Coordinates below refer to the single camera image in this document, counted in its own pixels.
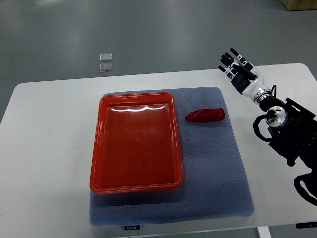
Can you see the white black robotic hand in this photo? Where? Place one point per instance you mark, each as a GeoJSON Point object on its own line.
{"type": "Point", "coordinates": [244, 76]}

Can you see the red pepper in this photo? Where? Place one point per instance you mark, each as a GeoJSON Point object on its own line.
{"type": "Point", "coordinates": [206, 115]}

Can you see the red plastic tray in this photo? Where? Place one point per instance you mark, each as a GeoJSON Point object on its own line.
{"type": "Point", "coordinates": [137, 144]}

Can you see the cardboard box corner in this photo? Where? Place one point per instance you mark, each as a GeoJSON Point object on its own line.
{"type": "Point", "coordinates": [295, 5]}

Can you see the blue-grey textured mat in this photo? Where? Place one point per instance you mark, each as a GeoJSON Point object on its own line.
{"type": "Point", "coordinates": [215, 182]}

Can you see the upper metal floor plate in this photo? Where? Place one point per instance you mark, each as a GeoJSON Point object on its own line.
{"type": "Point", "coordinates": [105, 57]}

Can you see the white table leg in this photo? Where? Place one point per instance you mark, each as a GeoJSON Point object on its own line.
{"type": "Point", "coordinates": [263, 232]}

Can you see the dark label at table edge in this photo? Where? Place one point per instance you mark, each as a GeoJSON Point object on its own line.
{"type": "Point", "coordinates": [306, 225]}

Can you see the black mat label tag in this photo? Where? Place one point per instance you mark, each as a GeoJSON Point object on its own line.
{"type": "Point", "coordinates": [132, 228]}

